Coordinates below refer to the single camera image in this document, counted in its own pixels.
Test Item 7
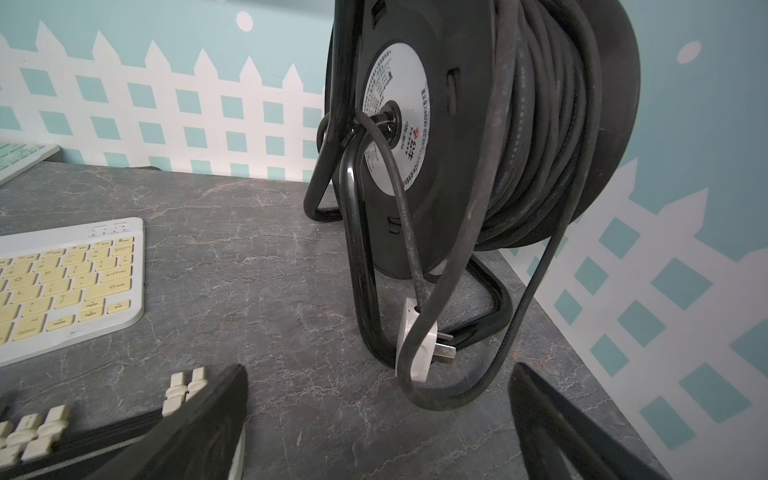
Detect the black cable reel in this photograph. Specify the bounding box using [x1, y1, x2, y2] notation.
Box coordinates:
[303, 1, 641, 411]

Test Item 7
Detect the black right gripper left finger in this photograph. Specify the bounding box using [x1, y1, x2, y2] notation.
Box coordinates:
[89, 364, 248, 479]

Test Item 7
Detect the far green key keyboard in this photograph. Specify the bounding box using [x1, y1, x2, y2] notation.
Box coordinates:
[0, 142, 60, 185]

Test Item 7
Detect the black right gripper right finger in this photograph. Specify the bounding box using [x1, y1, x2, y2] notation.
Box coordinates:
[508, 363, 662, 479]

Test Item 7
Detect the yellow key white keyboard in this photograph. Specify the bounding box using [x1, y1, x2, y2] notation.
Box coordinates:
[1, 217, 145, 366]

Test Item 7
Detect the white power plug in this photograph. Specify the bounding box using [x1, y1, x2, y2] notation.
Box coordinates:
[394, 298, 458, 383]

